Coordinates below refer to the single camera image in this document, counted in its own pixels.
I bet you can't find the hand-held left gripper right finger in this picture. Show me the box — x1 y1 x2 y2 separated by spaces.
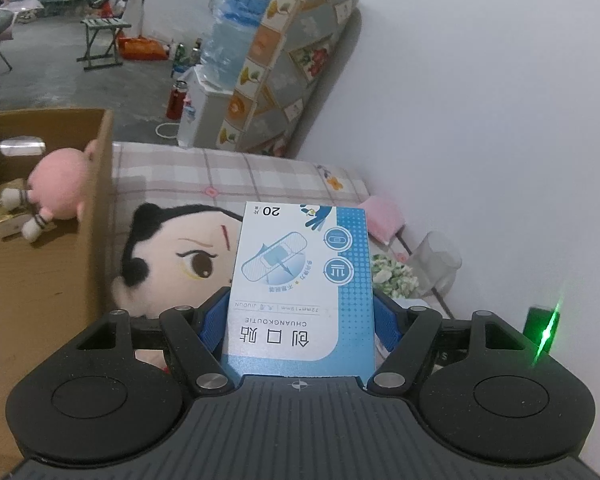
367 290 541 396

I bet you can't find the blue water jug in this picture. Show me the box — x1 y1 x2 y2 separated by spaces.
200 0 276 93

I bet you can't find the cardboard box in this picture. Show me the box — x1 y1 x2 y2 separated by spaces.
0 108 115 471

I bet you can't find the blue white bandage box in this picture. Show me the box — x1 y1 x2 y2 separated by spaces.
220 201 376 378

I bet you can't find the red thermos bottle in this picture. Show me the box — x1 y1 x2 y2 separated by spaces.
166 80 188 121

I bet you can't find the black-haired doll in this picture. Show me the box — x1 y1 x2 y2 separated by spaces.
112 202 246 376

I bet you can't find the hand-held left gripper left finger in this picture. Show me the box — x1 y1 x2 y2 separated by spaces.
75 286 233 396

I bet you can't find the clear plastic cup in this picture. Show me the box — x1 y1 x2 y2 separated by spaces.
410 231 463 301

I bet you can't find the white water dispenser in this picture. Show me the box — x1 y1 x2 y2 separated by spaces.
176 65 241 150

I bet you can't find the green folding stool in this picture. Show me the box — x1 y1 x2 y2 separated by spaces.
80 17 132 70

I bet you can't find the green white scrunchie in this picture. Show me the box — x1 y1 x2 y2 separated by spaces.
372 254 421 301

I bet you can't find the orange bag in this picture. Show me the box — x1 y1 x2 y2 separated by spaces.
117 36 167 61

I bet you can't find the pink round plush toy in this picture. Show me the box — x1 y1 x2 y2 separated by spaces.
0 140 101 245

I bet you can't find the floral folded mattress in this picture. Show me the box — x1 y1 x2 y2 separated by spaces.
215 0 363 158

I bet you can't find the pink sponge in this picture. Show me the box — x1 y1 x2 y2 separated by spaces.
358 195 408 246

